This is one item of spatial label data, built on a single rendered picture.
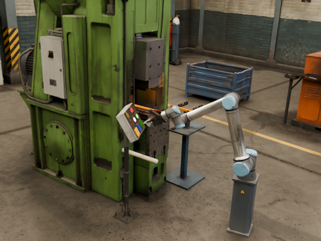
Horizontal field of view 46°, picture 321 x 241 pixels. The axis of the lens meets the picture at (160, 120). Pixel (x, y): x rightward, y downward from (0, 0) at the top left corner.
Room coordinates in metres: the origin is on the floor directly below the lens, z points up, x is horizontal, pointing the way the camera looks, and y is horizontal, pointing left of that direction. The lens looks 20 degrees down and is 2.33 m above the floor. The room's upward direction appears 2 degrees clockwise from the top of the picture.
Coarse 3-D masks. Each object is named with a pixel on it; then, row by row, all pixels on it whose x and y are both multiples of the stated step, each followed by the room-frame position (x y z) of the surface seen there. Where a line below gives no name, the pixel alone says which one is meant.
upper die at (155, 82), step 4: (136, 80) 3.88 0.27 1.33; (140, 80) 3.85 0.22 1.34; (148, 80) 3.79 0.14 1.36; (152, 80) 3.85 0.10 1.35; (156, 80) 3.91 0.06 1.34; (136, 84) 3.88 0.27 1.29; (140, 84) 3.85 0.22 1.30; (144, 84) 3.82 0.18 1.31; (148, 84) 3.79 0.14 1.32; (152, 84) 3.85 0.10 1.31; (156, 84) 3.91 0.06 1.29; (148, 88) 3.79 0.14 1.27
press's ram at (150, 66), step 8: (136, 40) 3.82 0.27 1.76; (144, 40) 3.83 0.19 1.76; (152, 40) 3.85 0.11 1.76; (160, 40) 3.95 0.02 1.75; (136, 48) 3.82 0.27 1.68; (144, 48) 3.76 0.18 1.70; (152, 48) 3.84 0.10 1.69; (160, 48) 3.96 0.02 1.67; (136, 56) 3.82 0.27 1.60; (144, 56) 3.76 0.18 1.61; (152, 56) 3.84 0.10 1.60; (160, 56) 3.96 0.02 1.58; (136, 64) 3.82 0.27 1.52; (144, 64) 3.76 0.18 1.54; (152, 64) 3.84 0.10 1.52; (160, 64) 3.96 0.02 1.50; (136, 72) 3.82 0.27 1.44; (144, 72) 3.76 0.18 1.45; (152, 72) 3.85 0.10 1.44; (160, 72) 3.97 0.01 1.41; (144, 80) 3.76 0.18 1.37
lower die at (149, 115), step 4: (136, 104) 4.12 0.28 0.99; (136, 108) 3.98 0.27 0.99; (140, 108) 3.97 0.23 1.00; (152, 108) 4.00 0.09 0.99; (140, 112) 3.87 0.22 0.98; (148, 112) 3.85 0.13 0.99; (140, 116) 3.85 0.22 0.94; (144, 116) 3.82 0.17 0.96; (148, 116) 3.80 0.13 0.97; (152, 116) 3.86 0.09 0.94
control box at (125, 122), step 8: (128, 104) 3.52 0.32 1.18; (120, 112) 3.30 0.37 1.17; (128, 112) 3.32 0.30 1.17; (136, 112) 3.49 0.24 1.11; (120, 120) 3.20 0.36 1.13; (128, 120) 3.22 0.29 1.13; (136, 120) 3.38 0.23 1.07; (128, 128) 3.18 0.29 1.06; (144, 128) 3.46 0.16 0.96; (128, 136) 3.18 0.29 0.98; (136, 136) 3.18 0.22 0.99
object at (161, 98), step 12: (168, 0) 4.32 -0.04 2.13; (168, 12) 4.32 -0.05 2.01; (168, 24) 4.33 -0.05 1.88; (156, 36) 4.18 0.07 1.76; (168, 36) 4.34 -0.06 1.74; (168, 48) 4.35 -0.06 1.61; (168, 60) 4.35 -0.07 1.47; (168, 72) 4.36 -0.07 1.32; (168, 84) 4.36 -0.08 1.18; (144, 96) 4.26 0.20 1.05; (156, 96) 4.16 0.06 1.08
